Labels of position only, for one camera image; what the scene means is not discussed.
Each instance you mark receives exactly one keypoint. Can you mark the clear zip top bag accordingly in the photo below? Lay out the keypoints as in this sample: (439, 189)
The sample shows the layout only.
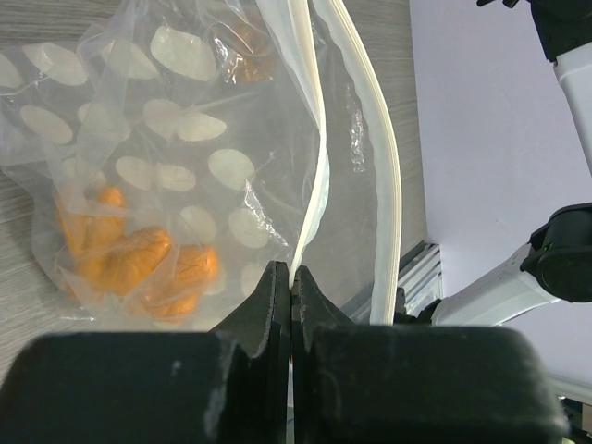
(256, 127)

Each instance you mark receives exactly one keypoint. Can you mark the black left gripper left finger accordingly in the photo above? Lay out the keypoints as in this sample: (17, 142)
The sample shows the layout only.
(227, 385)

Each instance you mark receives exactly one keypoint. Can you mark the orange ginger root toy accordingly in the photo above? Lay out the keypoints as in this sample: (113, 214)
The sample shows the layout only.
(144, 269)

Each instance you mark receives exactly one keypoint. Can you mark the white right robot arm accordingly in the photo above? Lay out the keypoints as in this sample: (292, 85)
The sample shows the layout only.
(555, 264)

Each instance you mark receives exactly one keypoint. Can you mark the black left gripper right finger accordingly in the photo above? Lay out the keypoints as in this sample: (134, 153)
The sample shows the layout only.
(413, 383)

